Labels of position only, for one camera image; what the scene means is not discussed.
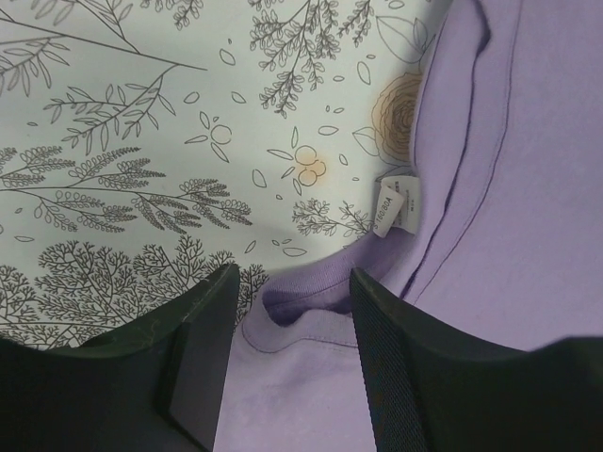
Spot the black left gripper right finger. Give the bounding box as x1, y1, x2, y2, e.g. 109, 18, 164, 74
350, 268, 602, 451

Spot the white t shirt label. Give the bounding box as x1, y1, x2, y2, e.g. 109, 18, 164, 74
373, 175, 421, 237

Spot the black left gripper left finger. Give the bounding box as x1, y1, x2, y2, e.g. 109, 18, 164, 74
1, 264, 239, 451

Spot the purple t shirt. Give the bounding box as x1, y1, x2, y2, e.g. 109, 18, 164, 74
216, 1, 602, 451

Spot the floral patterned table mat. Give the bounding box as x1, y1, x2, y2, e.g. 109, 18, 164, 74
1, 1, 448, 349

